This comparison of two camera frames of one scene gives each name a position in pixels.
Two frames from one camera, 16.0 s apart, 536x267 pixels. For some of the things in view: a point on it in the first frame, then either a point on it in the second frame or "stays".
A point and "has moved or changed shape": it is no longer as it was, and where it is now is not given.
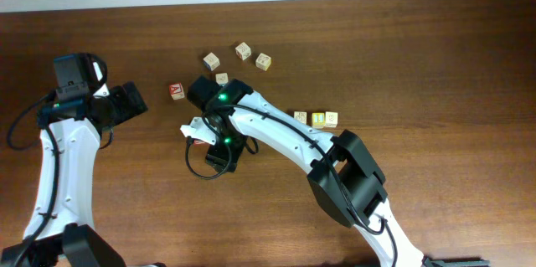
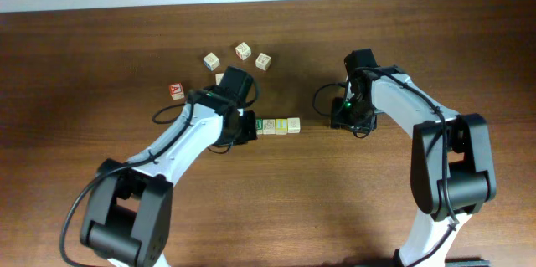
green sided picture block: x=301 y=116 has moved or changed shape
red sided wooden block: x=243 y=51 stays
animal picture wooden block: x=263 y=61 stays
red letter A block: x=177 y=90 stays
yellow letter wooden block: x=317 y=120 has moved or changed shape
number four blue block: x=222 y=79 stays
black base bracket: x=429 y=262 stays
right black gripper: x=219 y=156 -> x=340 y=118
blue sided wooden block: x=211 y=61 stays
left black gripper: x=131 y=106 -> x=250 y=133
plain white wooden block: x=331 y=119 has moved or changed shape
